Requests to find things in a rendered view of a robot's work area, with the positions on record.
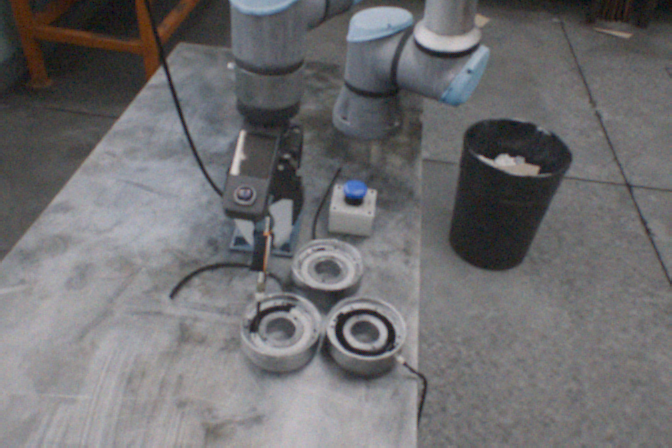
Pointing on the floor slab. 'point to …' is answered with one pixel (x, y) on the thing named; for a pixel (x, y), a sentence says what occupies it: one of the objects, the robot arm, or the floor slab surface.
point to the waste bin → (504, 191)
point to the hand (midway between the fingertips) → (264, 243)
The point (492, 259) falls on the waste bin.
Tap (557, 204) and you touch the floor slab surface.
